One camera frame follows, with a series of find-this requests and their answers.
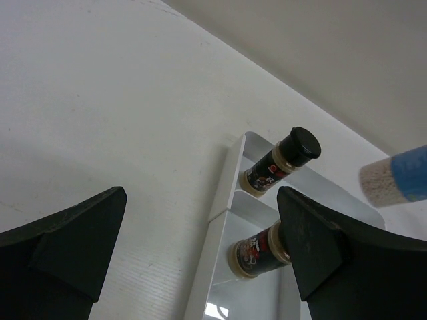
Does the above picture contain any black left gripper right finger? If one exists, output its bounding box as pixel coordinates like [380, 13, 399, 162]
[277, 187, 426, 319]

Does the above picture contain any small black cap spice bottle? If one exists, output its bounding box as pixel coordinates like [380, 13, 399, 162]
[239, 127, 322, 198]

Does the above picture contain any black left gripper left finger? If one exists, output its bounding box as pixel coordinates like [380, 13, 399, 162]
[1, 187, 127, 319]

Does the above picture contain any white plastic organizer tray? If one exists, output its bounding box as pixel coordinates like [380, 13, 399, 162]
[183, 131, 386, 320]

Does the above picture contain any silver lid beige jar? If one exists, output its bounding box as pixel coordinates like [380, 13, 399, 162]
[358, 145, 426, 208]

